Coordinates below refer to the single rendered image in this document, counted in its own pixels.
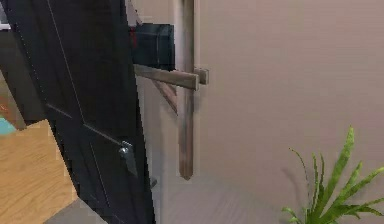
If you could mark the green houseplant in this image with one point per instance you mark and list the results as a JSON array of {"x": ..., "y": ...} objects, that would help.
[{"x": 333, "y": 196}]

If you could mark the brown wooden shelf stand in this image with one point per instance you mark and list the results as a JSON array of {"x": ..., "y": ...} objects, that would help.
[{"x": 186, "y": 100}]

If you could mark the black box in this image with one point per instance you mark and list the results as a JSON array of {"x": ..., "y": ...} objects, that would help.
[{"x": 155, "y": 46}]

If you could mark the black room door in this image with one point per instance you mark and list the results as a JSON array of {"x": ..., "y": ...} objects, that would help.
[{"x": 90, "y": 83}]

